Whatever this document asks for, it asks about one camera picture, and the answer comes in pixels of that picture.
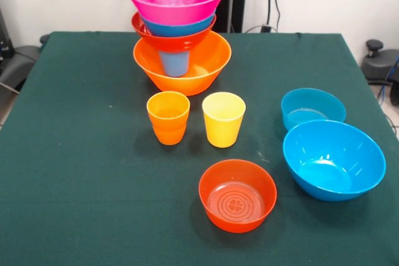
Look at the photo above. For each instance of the large blue bowl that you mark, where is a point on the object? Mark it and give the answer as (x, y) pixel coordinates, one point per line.
(333, 160)
(177, 30)

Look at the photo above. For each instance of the small teal blue bowl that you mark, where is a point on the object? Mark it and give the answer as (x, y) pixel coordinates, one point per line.
(311, 107)

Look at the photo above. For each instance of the yellow cup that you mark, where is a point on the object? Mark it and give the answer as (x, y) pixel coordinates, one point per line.
(224, 129)

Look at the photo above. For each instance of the large orange bowl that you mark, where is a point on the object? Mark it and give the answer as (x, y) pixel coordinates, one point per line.
(199, 82)

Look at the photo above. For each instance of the orange cup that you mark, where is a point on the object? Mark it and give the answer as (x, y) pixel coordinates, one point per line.
(170, 137)
(168, 113)

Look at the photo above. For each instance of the dark green table cloth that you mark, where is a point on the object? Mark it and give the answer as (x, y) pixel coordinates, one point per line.
(174, 244)

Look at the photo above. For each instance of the black pedestal leg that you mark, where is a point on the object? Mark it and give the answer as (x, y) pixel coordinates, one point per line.
(378, 66)
(18, 60)

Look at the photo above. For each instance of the blue cup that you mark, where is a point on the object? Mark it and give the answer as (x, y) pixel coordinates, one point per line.
(174, 65)

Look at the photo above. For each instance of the small red bowl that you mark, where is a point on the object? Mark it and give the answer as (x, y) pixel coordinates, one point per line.
(237, 203)

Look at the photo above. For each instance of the wide red bowl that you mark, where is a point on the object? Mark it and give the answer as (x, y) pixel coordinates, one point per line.
(174, 43)

